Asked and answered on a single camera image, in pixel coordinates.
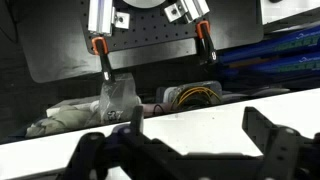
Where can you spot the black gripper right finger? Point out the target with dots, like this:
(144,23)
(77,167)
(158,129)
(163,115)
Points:
(286,153)

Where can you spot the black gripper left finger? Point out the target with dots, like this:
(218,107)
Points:
(100,153)

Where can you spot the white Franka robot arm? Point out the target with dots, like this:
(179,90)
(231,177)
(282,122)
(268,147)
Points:
(143,2)

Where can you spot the clear plastic bag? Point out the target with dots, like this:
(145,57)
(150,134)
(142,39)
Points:
(118,100)

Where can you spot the blue hockey box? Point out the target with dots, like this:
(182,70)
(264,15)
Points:
(293,66)
(293,41)

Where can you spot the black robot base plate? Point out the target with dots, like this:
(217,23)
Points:
(60,50)

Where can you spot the aluminium corner bracket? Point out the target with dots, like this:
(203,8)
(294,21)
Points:
(175,12)
(121,20)

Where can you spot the aluminium extrusion post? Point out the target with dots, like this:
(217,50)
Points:
(196,7)
(100,16)

